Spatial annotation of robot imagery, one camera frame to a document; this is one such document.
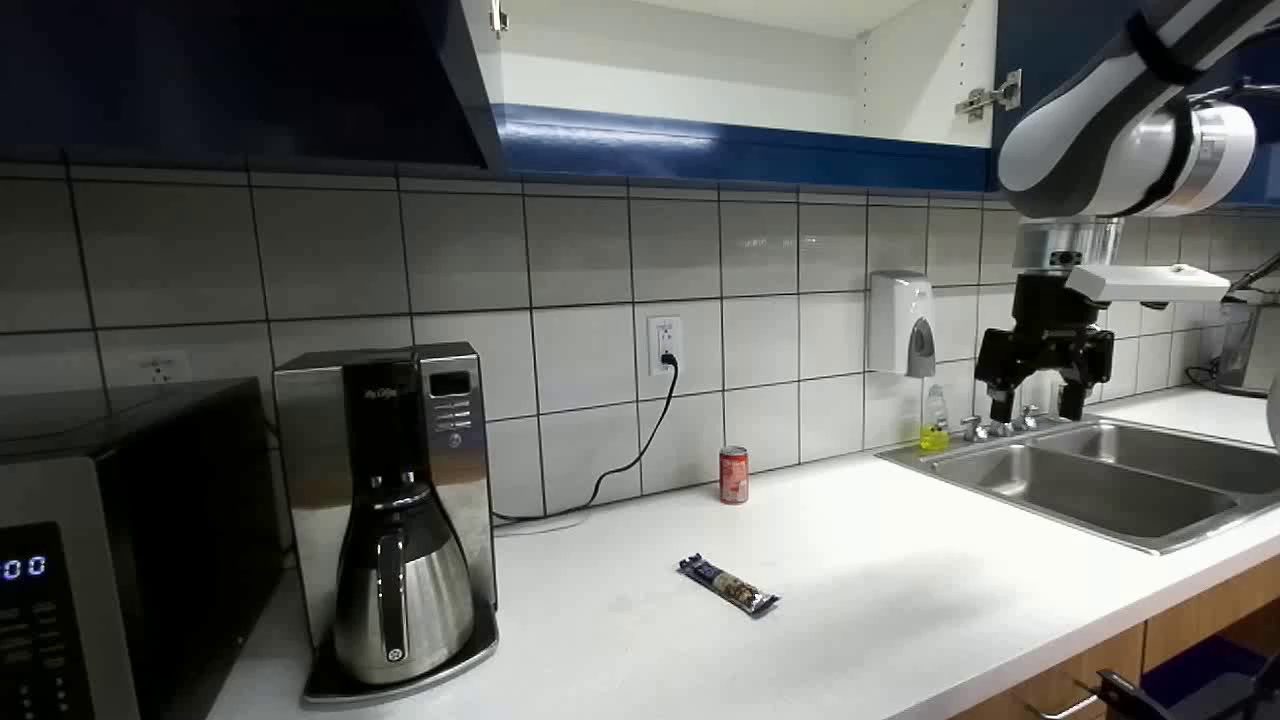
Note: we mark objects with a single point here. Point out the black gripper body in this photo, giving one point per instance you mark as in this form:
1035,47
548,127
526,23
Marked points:
1051,330

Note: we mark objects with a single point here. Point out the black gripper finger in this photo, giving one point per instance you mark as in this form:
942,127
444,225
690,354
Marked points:
1003,400
1074,400

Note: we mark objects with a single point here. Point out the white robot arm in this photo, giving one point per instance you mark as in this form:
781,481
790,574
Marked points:
1117,140

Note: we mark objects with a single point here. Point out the metal cabinet hinge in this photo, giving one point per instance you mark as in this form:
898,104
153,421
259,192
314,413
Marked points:
1003,96

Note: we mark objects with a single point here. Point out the blue upper cabinet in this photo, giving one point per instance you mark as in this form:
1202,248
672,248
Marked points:
849,93

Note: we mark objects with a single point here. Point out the open blue cabinet door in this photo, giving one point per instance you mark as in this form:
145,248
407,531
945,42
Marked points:
243,81

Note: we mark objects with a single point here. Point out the chrome sink faucet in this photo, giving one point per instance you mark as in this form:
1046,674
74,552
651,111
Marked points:
999,428

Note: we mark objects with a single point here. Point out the yellow dish soap bottle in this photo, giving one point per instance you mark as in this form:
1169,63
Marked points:
934,421

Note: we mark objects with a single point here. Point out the stainless steel sink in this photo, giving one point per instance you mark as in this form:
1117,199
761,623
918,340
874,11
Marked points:
1136,486

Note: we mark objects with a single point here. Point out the white soap dispenser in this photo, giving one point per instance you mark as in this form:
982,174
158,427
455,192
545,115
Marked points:
902,337

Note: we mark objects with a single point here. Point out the red soda can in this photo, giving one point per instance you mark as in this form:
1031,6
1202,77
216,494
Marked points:
732,475

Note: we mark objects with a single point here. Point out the steel coffee carafe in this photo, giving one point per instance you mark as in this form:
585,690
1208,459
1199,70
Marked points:
407,597

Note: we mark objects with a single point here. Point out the black microwave oven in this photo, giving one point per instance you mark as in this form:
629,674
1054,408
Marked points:
139,544

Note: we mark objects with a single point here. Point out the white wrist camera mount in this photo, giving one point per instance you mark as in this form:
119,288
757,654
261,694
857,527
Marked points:
1149,281

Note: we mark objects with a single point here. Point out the wooden drawer with handle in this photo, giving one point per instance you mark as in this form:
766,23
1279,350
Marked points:
1066,690

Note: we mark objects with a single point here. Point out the white wall outlet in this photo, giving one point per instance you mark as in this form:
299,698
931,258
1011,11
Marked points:
667,340

